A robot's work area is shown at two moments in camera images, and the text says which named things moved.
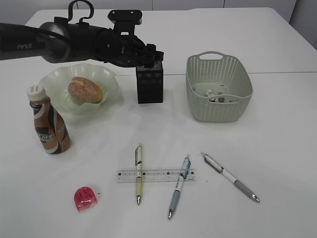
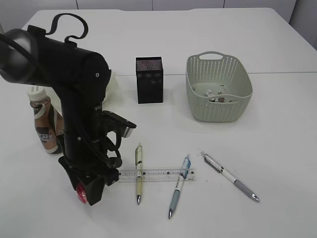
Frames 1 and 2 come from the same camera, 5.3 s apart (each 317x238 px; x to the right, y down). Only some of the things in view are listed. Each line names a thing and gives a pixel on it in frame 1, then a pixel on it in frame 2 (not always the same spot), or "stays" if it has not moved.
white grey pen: [218, 167] stays
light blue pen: [183, 176] stays
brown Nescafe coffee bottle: [50, 127] stays
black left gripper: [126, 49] → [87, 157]
